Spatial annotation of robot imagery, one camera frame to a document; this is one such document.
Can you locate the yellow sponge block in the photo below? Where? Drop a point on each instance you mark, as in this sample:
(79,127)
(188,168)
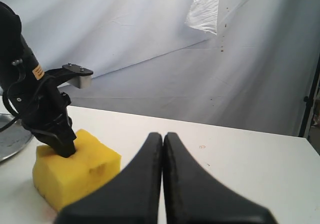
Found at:
(63,181)

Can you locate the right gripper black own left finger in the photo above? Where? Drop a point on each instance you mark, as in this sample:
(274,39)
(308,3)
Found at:
(131,197)

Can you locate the grey backdrop cloth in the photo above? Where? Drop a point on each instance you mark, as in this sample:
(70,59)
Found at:
(252,74)

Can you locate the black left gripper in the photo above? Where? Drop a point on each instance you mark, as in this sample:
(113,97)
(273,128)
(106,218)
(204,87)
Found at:
(45,113)

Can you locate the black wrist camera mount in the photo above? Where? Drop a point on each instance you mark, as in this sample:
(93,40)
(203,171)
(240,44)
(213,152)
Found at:
(73,74)

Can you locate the black stand pole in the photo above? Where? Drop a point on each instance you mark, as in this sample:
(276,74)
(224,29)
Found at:
(309,104)

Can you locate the round stainless steel plate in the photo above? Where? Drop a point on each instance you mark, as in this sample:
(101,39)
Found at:
(13,140)

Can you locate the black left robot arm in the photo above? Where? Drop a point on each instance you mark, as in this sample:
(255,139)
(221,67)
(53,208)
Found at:
(20,72)

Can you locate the white plastic sheet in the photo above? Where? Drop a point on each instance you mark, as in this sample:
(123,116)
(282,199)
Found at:
(209,15)

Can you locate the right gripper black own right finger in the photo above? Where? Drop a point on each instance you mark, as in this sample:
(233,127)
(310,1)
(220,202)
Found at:
(193,196)

